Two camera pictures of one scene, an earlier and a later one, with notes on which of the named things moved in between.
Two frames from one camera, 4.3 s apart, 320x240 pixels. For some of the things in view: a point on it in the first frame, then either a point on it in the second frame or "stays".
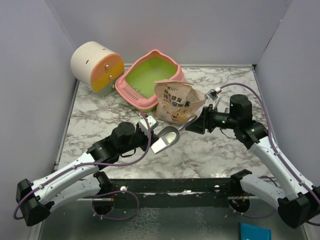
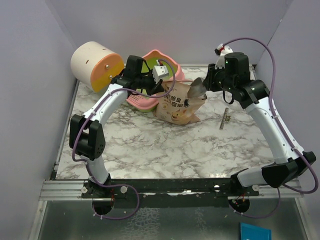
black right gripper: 206,119 -> 209,81
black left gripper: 146,137 -> 158,88
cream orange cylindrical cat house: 97,67 stays
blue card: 250,232 stays
